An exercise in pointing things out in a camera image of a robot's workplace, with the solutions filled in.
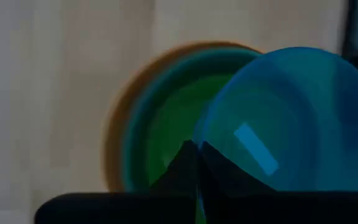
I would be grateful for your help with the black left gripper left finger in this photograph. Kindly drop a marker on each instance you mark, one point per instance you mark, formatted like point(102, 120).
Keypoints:
point(182, 168)

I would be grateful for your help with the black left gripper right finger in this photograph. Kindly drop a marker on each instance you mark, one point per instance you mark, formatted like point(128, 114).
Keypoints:
point(225, 174)

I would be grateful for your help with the small blue plastic bowl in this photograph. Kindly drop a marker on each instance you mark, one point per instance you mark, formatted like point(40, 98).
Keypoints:
point(306, 109)

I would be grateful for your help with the bright green plastic bowl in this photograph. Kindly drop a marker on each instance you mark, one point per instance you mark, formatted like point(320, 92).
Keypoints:
point(179, 118)

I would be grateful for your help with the dark teal plastic bowl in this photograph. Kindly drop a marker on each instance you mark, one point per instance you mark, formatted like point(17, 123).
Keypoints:
point(135, 130)

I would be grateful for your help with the orange plastic bowl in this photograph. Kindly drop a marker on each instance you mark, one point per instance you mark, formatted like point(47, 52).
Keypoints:
point(116, 130)

